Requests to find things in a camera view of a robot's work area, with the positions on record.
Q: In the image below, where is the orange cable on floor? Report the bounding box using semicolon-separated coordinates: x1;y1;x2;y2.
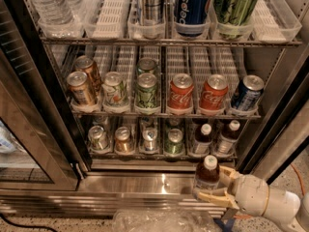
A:
233;163;307;220

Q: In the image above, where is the stainless steel fridge door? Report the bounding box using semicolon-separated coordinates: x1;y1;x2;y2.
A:
253;101;309;182
0;0;91;192

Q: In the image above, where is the red Coca-Cola can left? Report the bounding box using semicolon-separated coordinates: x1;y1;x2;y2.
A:
168;73;194;109

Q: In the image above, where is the gold can rear left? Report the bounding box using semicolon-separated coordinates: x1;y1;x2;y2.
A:
73;55;101;94

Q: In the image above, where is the blue Pepsi can middle shelf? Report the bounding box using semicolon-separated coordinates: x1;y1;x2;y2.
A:
231;74;265;111

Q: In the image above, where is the green can top shelf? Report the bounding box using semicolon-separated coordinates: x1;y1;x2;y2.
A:
213;0;258;41

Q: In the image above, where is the green can rear middle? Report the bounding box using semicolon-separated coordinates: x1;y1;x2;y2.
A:
136;57;157;75

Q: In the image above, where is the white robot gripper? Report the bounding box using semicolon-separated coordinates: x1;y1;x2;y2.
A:
193;165;269;217

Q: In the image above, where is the gold can front left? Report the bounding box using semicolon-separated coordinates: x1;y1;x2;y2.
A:
67;71;96;105

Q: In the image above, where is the clear water bottle top shelf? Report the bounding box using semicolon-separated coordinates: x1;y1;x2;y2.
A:
31;0;73;25

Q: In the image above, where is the silver slim can bottom shelf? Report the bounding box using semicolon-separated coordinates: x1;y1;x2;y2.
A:
142;128;157;153

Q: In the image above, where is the green can front middle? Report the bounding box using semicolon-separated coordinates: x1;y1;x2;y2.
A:
135;72;157;108

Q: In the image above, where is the silver green can bottom shelf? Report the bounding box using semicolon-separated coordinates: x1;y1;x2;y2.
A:
88;126;109;152

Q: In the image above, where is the blue pepsi can shelf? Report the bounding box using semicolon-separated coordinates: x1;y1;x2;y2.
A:
174;0;211;37
231;74;265;111

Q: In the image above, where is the red coca-cola can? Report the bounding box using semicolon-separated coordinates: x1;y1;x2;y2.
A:
168;73;194;109
200;74;228;110

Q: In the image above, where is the silver plaid can top shelf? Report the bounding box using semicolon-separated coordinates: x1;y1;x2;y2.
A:
142;0;163;26

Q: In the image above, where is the stainless steel fridge door right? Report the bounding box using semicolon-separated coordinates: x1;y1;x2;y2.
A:
253;101;309;182

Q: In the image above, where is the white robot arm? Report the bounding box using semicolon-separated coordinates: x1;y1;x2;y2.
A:
196;166;309;232

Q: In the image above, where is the stainless steel fridge door left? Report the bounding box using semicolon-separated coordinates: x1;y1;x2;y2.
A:
0;0;91;192

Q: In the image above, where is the white green can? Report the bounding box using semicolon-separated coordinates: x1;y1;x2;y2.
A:
102;72;128;107

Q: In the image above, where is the gold can bottom shelf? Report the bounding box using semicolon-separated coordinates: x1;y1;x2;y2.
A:
115;127;133;154

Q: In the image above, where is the clear plastic bag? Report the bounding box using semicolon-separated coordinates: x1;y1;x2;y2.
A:
112;209;222;232

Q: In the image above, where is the dark drink bottle white cap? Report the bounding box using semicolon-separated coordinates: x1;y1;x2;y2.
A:
193;155;220;193

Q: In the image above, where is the red Coca-Cola can right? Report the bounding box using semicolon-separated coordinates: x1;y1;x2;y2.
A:
200;74;228;110

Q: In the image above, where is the black cable on floor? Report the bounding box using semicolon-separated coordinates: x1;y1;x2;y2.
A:
0;212;59;232

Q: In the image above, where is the blue Pepsi can top shelf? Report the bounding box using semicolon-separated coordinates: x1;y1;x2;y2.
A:
174;0;211;37

